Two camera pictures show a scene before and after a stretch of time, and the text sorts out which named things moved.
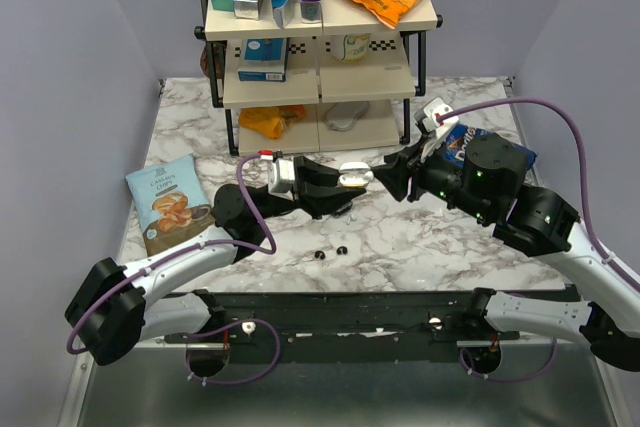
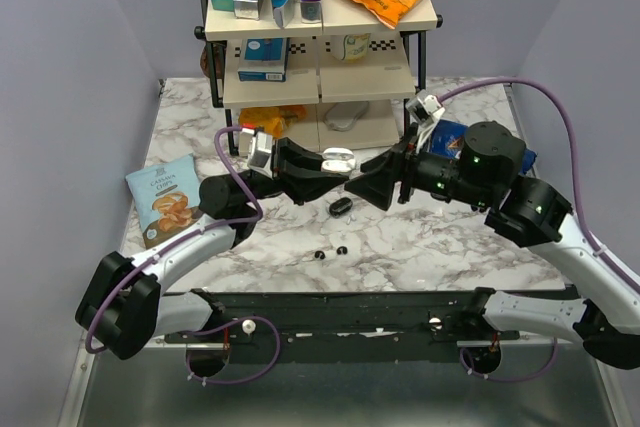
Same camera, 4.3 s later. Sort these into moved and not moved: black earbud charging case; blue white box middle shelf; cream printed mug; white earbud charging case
Moved: white earbud charging case
Not moved: cream printed mug; black earbud charging case; blue white box middle shelf
